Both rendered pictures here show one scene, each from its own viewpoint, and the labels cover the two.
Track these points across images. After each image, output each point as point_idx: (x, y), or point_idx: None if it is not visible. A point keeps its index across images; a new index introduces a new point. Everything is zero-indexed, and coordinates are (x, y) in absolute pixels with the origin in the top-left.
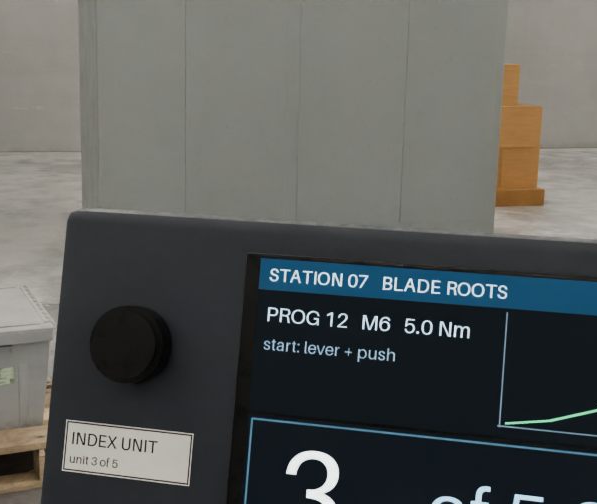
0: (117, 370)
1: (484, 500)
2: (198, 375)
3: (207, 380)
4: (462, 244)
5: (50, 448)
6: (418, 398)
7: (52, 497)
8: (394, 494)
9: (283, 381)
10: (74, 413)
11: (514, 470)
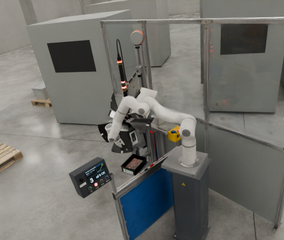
0: (82, 181)
1: (98, 175)
2: (84, 179)
3: (84, 179)
4: (92, 166)
5: (79, 187)
6: (93, 173)
7: (80, 189)
8: (94, 177)
9: (88, 176)
10: (79, 185)
11: (98, 173)
